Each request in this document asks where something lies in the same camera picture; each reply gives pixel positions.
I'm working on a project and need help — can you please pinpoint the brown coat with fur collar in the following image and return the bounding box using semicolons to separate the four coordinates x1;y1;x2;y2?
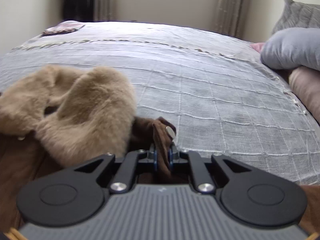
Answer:
1;65;319;239

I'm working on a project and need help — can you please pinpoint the grey curtain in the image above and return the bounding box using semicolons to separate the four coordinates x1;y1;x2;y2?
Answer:
213;0;250;38
93;0;113;22

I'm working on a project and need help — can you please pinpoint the right grey curtain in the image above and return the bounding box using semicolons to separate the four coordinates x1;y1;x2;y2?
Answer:
213;0;250;38

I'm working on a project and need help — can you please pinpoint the pink item behind pillow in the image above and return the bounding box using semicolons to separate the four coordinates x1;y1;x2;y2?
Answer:
250;42;265;53

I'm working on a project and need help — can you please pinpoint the grey quilted headboard cushion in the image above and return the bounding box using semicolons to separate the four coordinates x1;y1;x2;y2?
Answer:
272;0;320;34

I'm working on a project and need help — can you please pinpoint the left grey curtain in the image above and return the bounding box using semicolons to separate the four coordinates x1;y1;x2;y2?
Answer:
93;0;113;22

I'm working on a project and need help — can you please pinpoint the grey checked bedspread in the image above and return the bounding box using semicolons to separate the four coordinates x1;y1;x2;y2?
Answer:
1;22;319;185

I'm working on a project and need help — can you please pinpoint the light grey pillow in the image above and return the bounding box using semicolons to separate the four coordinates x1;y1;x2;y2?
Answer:
260;28;319;70

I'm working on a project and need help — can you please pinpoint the pink beige pillow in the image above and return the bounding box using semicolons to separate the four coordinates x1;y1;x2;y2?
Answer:
289;66;319;122

